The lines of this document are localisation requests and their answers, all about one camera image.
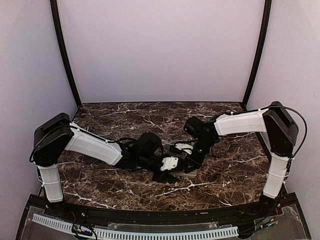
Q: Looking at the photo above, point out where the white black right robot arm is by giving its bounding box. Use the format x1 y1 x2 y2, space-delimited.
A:
183 101 299 217

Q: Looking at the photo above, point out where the black vertical frame post left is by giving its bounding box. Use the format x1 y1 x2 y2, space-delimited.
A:
49 0 82 109

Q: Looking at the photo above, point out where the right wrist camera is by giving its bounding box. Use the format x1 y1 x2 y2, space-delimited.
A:
169 143 193 155

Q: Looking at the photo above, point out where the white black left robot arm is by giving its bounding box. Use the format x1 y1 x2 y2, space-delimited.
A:
29 112 179 218

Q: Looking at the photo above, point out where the white remote control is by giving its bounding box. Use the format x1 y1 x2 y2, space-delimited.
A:
170 169 198 178

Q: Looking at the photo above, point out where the black vertical frame post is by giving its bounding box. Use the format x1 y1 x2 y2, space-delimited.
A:
241 0 272 109
49 0 82 109

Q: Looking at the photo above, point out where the black front rail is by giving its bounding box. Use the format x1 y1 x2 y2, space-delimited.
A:
27 193 298 227

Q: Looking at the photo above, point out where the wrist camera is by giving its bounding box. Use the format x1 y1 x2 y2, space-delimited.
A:
169 143 193 155
160 156 179 172

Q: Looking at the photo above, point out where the black vertical frame post right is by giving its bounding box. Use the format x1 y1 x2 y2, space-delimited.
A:
241 0 272 109

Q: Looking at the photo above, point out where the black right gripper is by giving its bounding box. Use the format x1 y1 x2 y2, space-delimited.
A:
184 137 216 174

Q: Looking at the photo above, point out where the white slotted cable duct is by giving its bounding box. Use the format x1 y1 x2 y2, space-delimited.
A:
31 213 239 240

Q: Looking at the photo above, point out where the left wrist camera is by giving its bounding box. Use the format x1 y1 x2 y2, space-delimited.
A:
160 156 179 172

